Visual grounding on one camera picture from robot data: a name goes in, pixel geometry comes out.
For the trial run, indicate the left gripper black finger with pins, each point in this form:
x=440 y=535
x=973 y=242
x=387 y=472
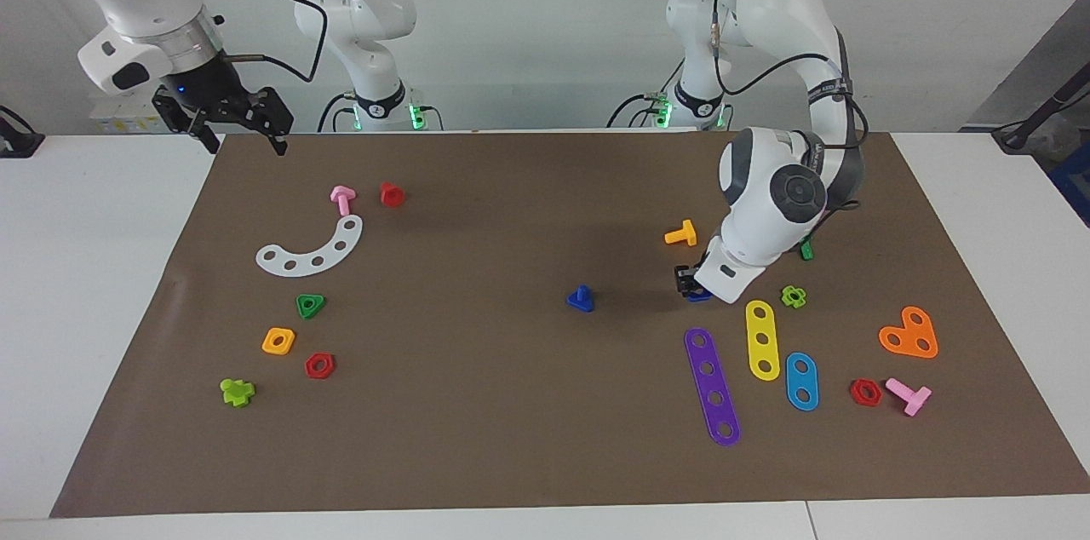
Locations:
x=685 y=278

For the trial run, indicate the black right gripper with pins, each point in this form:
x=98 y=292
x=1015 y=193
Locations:
x=209 y=84

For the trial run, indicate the blue square toy nut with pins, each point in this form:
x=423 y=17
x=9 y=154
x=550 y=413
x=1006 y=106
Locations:
x=700 y=296

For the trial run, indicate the blue triangle-head toy screw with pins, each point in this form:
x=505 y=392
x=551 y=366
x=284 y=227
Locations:
x=581 y=300

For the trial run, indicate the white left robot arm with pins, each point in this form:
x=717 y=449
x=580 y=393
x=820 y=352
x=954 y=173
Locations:
x=766 y=208

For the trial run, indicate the orange toy screw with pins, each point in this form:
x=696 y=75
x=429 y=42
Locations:
x=682 y=234

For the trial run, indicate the yellow three-hole strip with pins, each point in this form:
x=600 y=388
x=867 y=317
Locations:
x=762 y=340

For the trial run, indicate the lime green flower nut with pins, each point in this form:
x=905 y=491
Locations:
x=794 y=296

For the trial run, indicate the purple four-hole strip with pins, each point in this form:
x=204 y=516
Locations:
x=712 y=387

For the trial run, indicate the white cardboard box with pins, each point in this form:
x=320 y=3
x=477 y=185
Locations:
x=119 y=116

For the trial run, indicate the dark green toy screw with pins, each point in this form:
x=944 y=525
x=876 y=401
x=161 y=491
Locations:
x=806 y=250

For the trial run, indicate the pink toy screw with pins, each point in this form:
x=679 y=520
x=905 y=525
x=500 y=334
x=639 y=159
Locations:
x=342 y=199
x=909 y=394

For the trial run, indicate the blue two-hole strip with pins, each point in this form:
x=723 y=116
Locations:
x=801 y=382

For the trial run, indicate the white curved holed plate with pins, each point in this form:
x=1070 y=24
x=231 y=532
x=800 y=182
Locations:
x=319 y=259

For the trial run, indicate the red toy screw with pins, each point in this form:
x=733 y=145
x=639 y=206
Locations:
x=391 y=195

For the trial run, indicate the green triangle toy nut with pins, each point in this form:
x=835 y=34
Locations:
x=310 y=306

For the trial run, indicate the red hexagon toy nut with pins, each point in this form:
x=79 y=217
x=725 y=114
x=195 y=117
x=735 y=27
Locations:
x=319 y=365
x=865 y=392

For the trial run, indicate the brown table mat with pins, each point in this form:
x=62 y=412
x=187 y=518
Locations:
x=511 y=404

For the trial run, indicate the black clamp device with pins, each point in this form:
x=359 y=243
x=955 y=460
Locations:
x=17 y=144

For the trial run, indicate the orange square toy nut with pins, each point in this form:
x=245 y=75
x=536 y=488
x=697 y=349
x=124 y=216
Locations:
x=278 y=341

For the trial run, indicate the orange heart-shaped plate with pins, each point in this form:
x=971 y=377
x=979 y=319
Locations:
x=911 y=336

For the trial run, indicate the lime green toy screw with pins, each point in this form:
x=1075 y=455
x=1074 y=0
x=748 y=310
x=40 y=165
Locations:
x=237 y=392

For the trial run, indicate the black stand pole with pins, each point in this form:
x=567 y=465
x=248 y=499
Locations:
x=1047 y=107

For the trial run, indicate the blue crate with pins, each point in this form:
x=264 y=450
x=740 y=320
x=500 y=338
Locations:
x=1075 y=182

